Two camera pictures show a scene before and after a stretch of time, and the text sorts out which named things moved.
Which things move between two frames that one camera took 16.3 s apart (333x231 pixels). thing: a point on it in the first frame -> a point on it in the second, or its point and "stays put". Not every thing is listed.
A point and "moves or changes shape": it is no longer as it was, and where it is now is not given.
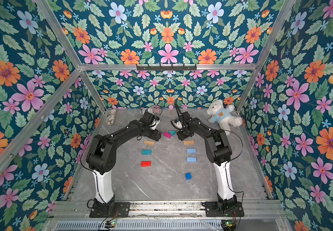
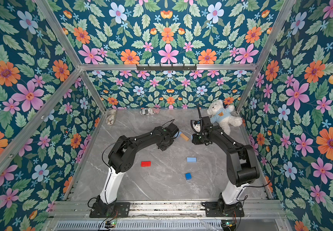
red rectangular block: x=146 y=164 stays put
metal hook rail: x=166 y=67 stays put
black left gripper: x=154 y=136 -> x=163 y=148
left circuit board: x=108 y=224 stays put
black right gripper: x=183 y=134 -> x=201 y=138
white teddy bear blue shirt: x=223 y=115 stays put
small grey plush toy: x=111 y=116 stays put
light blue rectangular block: x=191 y=150 moves or changes shape
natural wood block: x=188 y=142 moves or changes shape
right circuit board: x=226 y=223 stays put
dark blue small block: x=188 y=176 stays put
